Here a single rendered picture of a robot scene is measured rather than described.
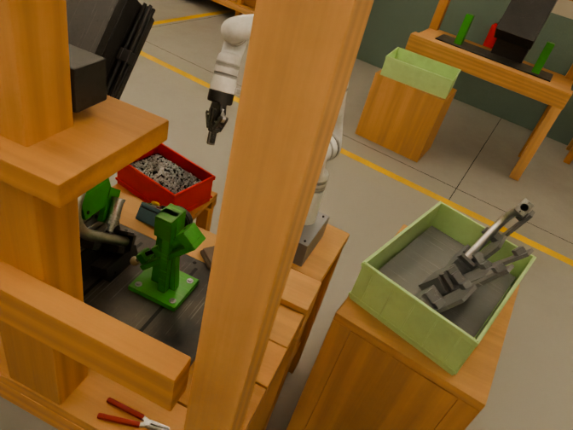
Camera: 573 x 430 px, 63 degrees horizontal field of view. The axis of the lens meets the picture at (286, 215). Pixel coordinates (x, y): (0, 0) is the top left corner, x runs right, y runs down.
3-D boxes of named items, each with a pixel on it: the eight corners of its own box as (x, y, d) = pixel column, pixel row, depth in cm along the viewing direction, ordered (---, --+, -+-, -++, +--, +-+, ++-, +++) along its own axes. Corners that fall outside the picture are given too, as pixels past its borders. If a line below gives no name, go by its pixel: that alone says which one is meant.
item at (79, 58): (33, 69, 78) (28, 26, 74) (107, 100, 76) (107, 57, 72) (-3, 80, 73) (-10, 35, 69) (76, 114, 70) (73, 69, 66)
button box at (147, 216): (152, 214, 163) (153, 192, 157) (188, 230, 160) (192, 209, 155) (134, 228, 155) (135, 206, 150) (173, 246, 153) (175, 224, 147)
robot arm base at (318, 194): (296, 206, 172) (306, 166, 162) (319, 215, 170) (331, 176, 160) (286, 218, 165) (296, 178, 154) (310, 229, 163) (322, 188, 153)
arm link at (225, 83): (250, 99, 139) (255, 78, 137) (216, 90, 133) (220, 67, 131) (238, 95, 146) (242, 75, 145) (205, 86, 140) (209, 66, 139)
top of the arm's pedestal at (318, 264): (275, 207, 191) (277, 200, 189) (347, 241, 184) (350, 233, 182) (236, 249, 166) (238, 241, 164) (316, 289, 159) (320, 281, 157)
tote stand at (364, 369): (350, 336, 253) (404, 224, 206) (440, 393, 236) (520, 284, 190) (284, 432, 202) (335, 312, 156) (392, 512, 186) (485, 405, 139)
